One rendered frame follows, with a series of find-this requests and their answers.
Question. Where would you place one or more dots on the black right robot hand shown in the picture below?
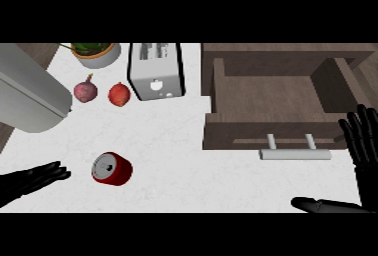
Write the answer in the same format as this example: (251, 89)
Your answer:
(363, 156)

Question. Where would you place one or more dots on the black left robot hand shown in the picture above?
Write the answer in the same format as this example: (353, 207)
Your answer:
(26, 181)

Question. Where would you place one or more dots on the brown wooden cabinet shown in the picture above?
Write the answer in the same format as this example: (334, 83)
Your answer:
(289, 55)

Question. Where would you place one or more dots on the red can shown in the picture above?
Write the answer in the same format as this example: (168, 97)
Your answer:
(112, 168)

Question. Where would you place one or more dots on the large grey appliance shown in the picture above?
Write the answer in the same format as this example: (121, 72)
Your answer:
(28, 93)

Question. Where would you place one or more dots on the orange-red fruit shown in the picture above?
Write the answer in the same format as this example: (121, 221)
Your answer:
(118, 94)

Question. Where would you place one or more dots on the purple onion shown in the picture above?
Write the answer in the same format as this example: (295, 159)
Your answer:
(84, 91)

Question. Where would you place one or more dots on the potted green plant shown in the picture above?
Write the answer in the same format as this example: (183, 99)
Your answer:
(94, 52)

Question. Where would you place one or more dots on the silver toaster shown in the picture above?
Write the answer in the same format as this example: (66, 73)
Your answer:
(156, 71)

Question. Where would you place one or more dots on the brown wooden drawer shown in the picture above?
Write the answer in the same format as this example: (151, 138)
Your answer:
(275, 106)

